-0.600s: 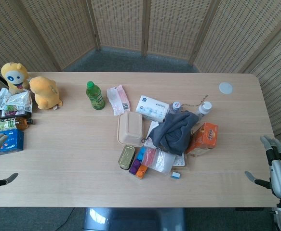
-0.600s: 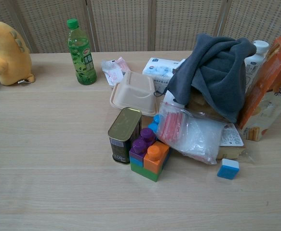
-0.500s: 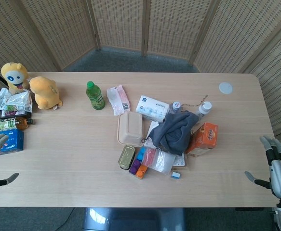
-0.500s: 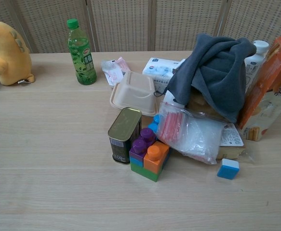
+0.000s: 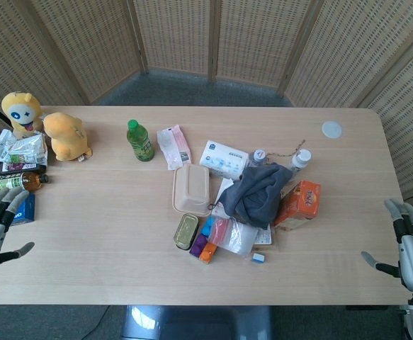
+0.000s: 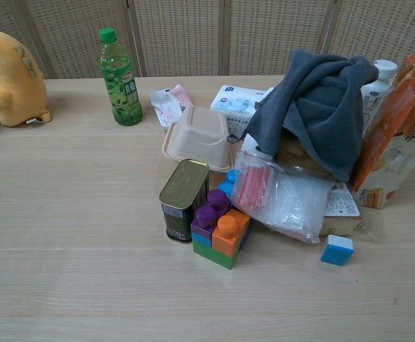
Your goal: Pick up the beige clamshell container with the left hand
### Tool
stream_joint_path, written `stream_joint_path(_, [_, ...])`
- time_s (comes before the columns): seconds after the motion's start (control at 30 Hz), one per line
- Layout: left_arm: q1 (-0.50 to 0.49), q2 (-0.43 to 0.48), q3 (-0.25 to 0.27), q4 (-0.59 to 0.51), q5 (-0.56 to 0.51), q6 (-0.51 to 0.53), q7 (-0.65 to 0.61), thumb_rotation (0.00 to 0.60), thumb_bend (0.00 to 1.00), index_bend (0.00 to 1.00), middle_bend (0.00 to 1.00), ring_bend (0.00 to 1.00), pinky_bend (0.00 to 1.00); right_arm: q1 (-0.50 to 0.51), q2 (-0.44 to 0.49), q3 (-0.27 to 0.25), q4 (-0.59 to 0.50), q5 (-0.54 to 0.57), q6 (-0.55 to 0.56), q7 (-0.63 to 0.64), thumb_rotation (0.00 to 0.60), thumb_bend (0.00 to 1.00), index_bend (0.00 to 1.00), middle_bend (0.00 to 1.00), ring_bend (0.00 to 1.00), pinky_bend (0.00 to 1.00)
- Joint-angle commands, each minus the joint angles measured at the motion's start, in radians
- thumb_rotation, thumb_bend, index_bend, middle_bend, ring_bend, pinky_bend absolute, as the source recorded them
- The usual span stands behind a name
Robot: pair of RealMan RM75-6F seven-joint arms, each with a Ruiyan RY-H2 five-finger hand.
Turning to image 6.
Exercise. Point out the beige takeout food container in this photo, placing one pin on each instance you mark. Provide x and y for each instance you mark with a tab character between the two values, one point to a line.
200	137

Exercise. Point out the black and gold tin can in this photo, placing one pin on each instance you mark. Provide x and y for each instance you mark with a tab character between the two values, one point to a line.
182	199

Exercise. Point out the colourful toy building blocks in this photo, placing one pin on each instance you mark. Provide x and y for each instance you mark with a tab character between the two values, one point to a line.
221	231

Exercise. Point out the white tissue pack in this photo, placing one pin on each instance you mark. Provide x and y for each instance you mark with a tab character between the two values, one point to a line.
237	101

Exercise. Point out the pink and white sachet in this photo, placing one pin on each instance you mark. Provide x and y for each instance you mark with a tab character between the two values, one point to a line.
168	105

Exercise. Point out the clear zip bag stack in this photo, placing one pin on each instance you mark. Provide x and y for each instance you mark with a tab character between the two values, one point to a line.
285	199

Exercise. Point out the green tea bottle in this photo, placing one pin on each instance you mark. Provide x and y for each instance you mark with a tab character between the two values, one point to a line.
121	89

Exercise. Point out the grey towel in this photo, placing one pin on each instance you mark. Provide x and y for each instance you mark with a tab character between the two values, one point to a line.
317	107

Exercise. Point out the wrapped bread package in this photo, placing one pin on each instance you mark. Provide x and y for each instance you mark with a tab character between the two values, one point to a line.
344	210

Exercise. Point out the blue and white square block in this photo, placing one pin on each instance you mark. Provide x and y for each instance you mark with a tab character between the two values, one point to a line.
336	250

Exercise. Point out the white drink bottle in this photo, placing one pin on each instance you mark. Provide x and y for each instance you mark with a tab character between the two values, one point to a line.
376	92

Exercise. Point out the orange biscuit carton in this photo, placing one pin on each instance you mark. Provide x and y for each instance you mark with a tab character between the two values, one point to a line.
392	142

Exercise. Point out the yellow plush toy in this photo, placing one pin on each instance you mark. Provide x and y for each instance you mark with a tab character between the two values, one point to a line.
13	89

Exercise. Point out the folding screen with wooden frame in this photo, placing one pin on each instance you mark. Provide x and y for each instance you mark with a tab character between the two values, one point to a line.
207	35

